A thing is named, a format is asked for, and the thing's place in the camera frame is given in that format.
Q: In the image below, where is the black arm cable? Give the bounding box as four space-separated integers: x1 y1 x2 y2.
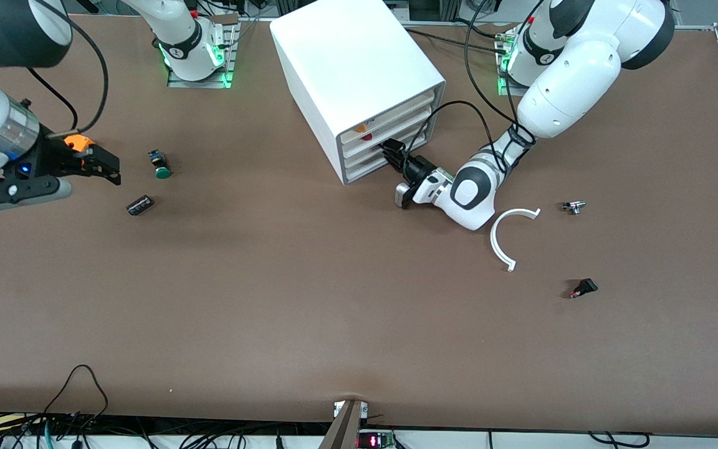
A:
27 12 110 135
406 0 547 178

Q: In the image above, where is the grey camera mount bar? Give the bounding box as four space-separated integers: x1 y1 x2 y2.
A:
318 399 363 449

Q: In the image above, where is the orange and black box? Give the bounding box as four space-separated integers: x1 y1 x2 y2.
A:
63 133 96 157

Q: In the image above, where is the white curved plastic clamp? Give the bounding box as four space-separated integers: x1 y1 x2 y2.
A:
490 208 542 273

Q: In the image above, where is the white plastic drawer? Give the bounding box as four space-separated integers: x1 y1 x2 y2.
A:
343 129 431 183
338 89 439 145
341 107 436 164

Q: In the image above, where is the black looped cable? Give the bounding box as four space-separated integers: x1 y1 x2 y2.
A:
43 364 109 418

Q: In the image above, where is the white drawer cabinet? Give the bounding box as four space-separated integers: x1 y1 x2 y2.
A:
270 0 446 186

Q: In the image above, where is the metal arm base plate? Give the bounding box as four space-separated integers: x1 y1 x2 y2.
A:
167 16 239 89
496 28 528 97

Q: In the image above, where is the red LED display board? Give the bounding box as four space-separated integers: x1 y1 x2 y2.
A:
357 430 395 449

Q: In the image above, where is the green push button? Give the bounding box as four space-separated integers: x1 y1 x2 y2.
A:
148 149 173 180

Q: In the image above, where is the black cable on table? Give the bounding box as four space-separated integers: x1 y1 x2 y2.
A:
404 17 509 54

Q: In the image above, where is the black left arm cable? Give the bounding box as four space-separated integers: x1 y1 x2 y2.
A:
406 0 547 178

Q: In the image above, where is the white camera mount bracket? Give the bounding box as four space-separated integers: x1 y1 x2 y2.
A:
333 400 369 418

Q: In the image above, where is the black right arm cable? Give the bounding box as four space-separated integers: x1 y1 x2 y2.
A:
27 12 110 135

